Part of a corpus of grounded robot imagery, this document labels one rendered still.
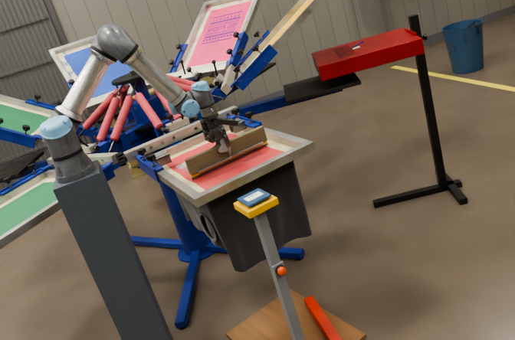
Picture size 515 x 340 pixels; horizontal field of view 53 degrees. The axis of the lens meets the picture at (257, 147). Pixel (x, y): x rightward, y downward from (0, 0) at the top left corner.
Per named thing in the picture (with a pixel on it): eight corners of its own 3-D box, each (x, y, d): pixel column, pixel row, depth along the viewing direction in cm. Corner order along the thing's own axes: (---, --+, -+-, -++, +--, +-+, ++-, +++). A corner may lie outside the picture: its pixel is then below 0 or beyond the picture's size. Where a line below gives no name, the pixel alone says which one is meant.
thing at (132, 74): (235, 245, 362) (172, 60, 318) (184, 273, 347) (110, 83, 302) (212, 227, 397) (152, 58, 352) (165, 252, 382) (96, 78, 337)
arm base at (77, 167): (57, 187, 196) (46, 164, 193) (58, 175, 210) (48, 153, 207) (96, 172, 199) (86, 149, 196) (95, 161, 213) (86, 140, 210)
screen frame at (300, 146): (316, 149, 227) (313, 141, 225) (197, 207, 204) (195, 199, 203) (236, 124, 294) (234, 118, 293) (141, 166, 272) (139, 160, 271)
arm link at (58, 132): (50, 161, 194) (36, 128, 190) (51, 152, 207) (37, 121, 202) (82, 149, 197) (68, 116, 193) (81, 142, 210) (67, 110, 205)
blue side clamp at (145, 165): (168, 178, 248) (162, 165, 246) (158, 183, 246) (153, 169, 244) (149, 165, 274) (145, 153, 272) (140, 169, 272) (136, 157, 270)
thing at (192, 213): (244, 256, 231) (220, 185, 219) (227, 266, 228) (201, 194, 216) (204, 224, 271) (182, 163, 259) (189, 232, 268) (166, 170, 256)
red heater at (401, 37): (405, 43, 343) (401, 25, 339) (425, 56, 300) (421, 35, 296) (315, 67, 349) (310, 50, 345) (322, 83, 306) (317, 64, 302)
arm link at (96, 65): (37, 139, 202) (107, 18, 201) (39, 132, 216) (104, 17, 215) (67, 153, 207) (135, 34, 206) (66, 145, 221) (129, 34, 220)
